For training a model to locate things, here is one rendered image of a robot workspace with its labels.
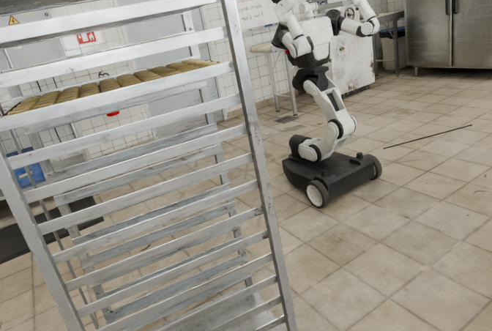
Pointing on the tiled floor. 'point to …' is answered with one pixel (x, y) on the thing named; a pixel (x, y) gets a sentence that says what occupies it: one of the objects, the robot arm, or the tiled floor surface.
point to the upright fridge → (447, 15)
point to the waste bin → (393, 48)
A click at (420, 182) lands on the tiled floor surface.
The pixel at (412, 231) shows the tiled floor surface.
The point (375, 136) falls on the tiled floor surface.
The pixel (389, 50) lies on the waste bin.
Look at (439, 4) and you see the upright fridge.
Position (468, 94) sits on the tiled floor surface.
